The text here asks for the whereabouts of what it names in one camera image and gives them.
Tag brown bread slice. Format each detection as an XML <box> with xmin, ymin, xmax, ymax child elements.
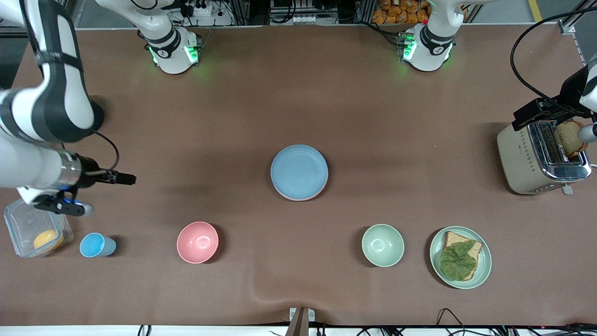
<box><xmin>443</xmin><ymin>231</ymin><xmax>483</xmax><ymax>280</ymax></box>

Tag pink bowl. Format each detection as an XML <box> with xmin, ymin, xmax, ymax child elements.
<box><xmin>177</xmin><ymin>222</ymin><xmax>219</xmax><ymax>265</ymax></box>

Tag orange snack bags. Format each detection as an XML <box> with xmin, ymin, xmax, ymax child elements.
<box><xmin>372</xmin><ymin>0</ymin><xmax>432</xmax><ymax>25</ymax></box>

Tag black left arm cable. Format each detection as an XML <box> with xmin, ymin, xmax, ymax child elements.
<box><xmin>510</xmin><ymin>7</ymin><xmax>597</xmax><ymax>117</ymax></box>

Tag black looped floor cable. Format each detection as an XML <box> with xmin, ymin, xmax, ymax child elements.
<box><xmin>436</xmin><ymin>308</ymin><xmax>468</xmax><ymax>336</ymax></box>

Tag beige chrome toaster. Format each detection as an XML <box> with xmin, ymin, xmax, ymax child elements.
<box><xmin>497</xmin><ymin>119</ymin><xmax>592</xmax><ymax>196</ymax></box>

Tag clear plastic container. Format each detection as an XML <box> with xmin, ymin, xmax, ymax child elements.
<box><xmin>4</xmin><ymin>198</ymin><xmax>74</xmax><ymax>258</ymax></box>

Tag green bowl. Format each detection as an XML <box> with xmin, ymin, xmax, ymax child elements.
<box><xmin>362</xmin><ymin>224</ymin><xmax>405</xmax><ymax>267</ymax></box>

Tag pink plate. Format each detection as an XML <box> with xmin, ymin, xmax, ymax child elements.
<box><xmin>275</xmin><ymin>187</ymin><xmax>328</xmax><ymax>202</ymax></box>

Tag green plate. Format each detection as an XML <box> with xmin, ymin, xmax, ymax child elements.
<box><xmin>430</xmin><ymin>226</ymin><xmax>493</xmax><ymax>289</ymax></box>

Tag green lettuce leaf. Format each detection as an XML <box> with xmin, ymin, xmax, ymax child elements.
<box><xmin>440</xmin><ymin>240</ymin><xmax>477</xmax><ymax>281</ymax></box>

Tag yellow round food piece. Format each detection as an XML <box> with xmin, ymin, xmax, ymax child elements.
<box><xmin>34</xmin><ymin>230</ymin><xmax>64</xmax><ymax>251</ymax></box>

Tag brown toast slice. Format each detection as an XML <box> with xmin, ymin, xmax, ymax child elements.
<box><xmin>555</xmin><ymin>120</ymin><xmax>589</xmax><ymax>158</ymax></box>

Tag black utensil holder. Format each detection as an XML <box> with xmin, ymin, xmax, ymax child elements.
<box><xmin>90</xmin><ymin>99</ymin><xmax>105</xmax><ymax>132</ymax></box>

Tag metal camera bracket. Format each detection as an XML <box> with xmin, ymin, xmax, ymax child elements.
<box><xmin>285</xmin><ymin>307</ymin><xmax>316</xmax><ymax>336</ymax></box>

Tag white power strip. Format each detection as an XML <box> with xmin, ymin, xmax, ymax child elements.
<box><xmin>184</xmin><ymin>0</ymin><xmax>216</xmax><ymax>17</ymax></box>

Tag blue cup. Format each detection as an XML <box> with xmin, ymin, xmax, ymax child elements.
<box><xmin>79</xmin><ymin>232</ymin><xmax>117</xmax><ymax>258</ymax></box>

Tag blue plate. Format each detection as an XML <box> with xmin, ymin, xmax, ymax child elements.
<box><xmin>271</xmin><ymin>145</ymin><xmax>329</xmax><ymax>199</ymax></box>

